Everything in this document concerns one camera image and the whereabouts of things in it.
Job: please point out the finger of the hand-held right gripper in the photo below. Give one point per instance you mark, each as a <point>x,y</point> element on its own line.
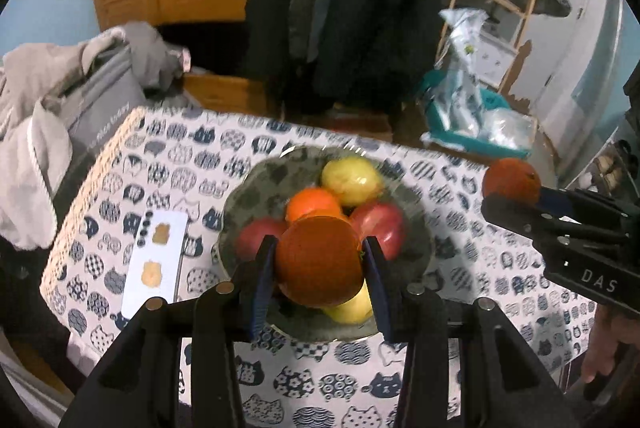
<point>515,215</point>
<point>555,201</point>

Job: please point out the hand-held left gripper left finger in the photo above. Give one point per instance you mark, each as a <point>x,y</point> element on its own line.
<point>262,278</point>

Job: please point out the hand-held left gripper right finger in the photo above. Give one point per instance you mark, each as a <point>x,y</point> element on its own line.
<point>377,283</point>

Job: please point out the small tangerine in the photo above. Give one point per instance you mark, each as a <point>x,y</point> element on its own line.
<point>512,178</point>

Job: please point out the red apple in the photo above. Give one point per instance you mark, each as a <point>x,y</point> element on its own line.
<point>257,235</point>
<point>382,225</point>

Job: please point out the large orange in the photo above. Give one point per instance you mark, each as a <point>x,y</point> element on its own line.
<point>317,260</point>
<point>312,205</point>

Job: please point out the scalloped glass plate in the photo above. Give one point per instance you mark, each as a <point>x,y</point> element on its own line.
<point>260,178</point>

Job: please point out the person's right hand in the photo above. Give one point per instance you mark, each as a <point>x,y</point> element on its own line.
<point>600,343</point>

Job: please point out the white shoe rack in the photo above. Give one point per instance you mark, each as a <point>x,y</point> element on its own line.
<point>590,168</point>

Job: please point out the teal plastic basket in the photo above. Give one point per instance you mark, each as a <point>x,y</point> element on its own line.
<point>500,151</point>

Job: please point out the clear plastic bag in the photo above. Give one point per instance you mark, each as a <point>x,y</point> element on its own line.
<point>505,128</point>

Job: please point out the white sticker sheet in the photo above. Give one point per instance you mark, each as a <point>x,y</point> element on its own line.
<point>155,268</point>

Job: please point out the dark brown garment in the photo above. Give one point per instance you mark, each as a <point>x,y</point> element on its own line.
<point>632,103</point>

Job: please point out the white patterned box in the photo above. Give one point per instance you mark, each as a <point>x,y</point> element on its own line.
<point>492,58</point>

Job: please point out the cat print tablecloth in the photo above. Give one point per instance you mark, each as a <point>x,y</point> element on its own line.
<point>150,168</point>

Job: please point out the wooden drawer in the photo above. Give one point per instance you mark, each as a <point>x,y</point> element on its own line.
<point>225,93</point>

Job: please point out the grey fabric bag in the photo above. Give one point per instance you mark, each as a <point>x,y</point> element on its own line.
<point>100,108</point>

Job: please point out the black hanging coat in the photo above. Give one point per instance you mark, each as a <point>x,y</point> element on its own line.
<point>380,8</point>

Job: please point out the dark grey crumpled jacket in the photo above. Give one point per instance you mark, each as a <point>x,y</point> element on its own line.
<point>150,53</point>

